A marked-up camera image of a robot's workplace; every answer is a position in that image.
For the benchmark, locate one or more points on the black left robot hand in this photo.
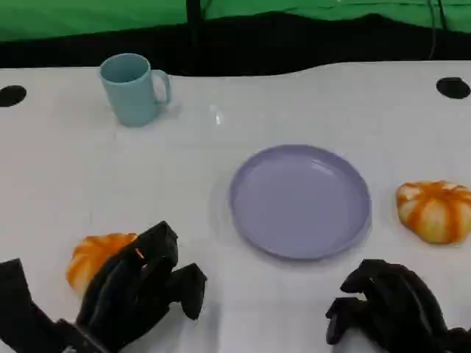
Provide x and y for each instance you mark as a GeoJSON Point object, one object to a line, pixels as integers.
{"type": "Point", "coordinates": [125, 290]}

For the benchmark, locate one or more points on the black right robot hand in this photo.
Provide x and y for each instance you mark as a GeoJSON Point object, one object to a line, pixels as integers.
{"type": "Point", "coordinates": [401, 305]}

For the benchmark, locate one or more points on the orange white toy bread roll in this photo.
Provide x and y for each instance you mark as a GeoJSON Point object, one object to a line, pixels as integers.
{"type": "Point", "coordinates": [434, 213]}
{"type": "Point", "coordinates": [92, 253]}

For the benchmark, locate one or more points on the lilac plate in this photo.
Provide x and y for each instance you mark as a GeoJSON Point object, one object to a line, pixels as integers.
{"type": "Point", "coordinates": [298, 206]}

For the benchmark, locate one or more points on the pale green mug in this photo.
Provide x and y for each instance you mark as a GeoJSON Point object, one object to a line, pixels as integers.
{"type": "Point", "coordinates": [129, 99]}

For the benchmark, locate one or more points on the black table grommet hole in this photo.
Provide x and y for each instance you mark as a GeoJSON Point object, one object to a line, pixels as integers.
{"type": "Point", "coordinates": [452, 88]}
{"type": "Point", "coordinates": [11, 96]}

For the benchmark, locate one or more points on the black vertical pole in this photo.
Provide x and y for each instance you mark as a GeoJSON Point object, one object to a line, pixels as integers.
{"type": "Point", "coordinates": [193, 33]}

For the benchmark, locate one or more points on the green cloth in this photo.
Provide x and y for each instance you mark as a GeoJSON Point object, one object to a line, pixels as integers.
{"type": "Point", "coordinates": [92, 14]}

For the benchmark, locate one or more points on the black cloth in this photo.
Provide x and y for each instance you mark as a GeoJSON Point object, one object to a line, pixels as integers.
{"type": "Point", "coordinates": [294, 44]}

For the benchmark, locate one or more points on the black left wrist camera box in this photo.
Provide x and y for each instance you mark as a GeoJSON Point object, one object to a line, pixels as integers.
{"type": "Point", "coordinates": [16, 301]}

